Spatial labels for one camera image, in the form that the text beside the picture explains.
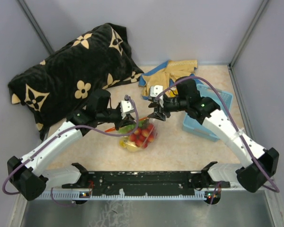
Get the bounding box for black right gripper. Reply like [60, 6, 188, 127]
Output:
[147, 95, 188, 121]

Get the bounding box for clear zip top bag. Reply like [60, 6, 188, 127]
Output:
[119, 117, 159, 152]

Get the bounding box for red strawberries bunch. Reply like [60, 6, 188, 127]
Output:
[127, 123, 157, 149]

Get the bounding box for yellow banana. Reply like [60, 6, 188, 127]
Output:
[119, 140, 127, 148]

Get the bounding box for yellow pear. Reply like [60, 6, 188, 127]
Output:
[125, 142, 140, 152]

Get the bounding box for light blue plastic basket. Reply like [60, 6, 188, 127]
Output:
[182, 84, 233, 142]

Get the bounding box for green grapes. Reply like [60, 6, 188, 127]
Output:
[118, 118, 149, 134]

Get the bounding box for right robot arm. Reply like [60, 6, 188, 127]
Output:
[149, 77, 279, 193]

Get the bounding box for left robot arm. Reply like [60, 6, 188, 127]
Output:
[2, 89, 138, 201]

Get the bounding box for yellow blue cartoon cloth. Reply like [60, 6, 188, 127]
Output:
[139, 60, 198, 99]

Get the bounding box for black floral pillow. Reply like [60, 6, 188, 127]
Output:
[8, 23, 142, 139]

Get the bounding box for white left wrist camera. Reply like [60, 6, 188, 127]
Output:
[120, 100, 135, 119]

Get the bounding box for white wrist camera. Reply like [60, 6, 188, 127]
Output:
[120, 100, 135, 119]
[149, 85, 164, 107]

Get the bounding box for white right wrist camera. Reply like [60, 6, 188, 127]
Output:
[149, 85, 164, 107]

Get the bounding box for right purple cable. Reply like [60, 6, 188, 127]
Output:
[155, 76, 280, 205]

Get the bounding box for purple cable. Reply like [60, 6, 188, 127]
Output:
[155, 76, 280, 205]
[2, 94, 140, 208]

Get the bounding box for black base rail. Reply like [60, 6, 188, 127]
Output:
[62, 171, 217, 196]

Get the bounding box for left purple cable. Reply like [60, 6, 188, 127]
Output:
[2, 94, 140, 208]

